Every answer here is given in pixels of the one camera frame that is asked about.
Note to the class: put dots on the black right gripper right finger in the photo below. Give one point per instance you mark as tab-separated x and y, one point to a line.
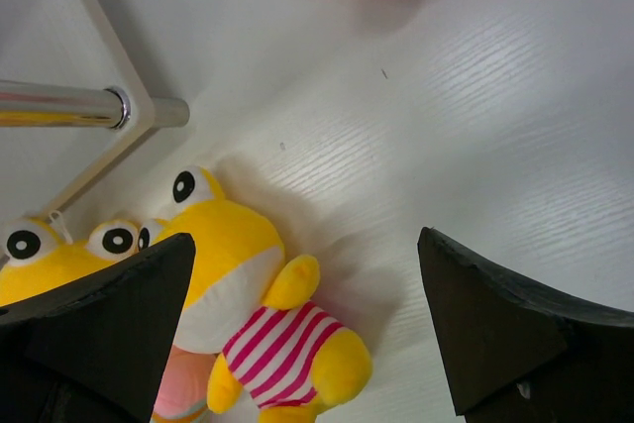
517	350

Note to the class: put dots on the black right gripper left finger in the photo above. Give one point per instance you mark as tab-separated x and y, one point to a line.
94	350

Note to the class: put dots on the yellow frog toy blue stripes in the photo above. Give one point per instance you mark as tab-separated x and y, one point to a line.
41	259

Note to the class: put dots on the yellow frog toy red stripes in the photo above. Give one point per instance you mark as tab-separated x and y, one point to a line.
252	306

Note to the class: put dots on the white two-tier shelf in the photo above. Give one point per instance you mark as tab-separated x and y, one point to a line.
72	103

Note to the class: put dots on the pink frog toy orange stripes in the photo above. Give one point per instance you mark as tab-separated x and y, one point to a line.
182	391

